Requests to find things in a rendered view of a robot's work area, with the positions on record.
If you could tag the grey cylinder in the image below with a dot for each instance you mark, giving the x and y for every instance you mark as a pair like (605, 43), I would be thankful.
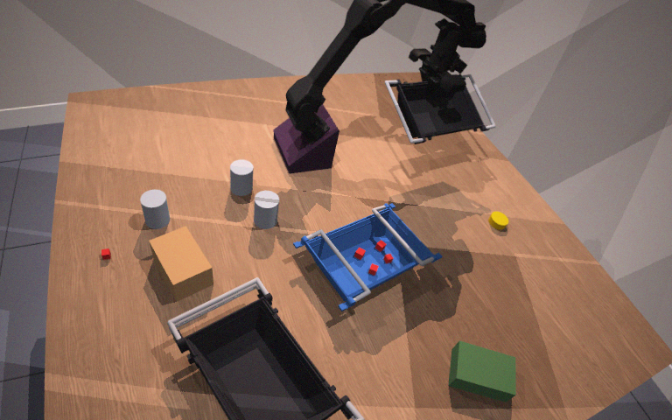
(266, 209)
(155, 209)
(241, 177)

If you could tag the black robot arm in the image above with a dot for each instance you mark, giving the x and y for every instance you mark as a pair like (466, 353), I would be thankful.
(362, 19)

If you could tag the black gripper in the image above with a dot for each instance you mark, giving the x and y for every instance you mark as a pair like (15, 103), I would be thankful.
(435, 69)

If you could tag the tan rectangular box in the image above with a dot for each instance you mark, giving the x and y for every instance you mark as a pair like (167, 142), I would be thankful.
(183, 265)

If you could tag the yellow disc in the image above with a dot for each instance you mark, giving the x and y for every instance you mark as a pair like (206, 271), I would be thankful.
(498, 220)

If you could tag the green rectangular block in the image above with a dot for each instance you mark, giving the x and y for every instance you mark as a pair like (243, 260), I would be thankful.
(482, 371)

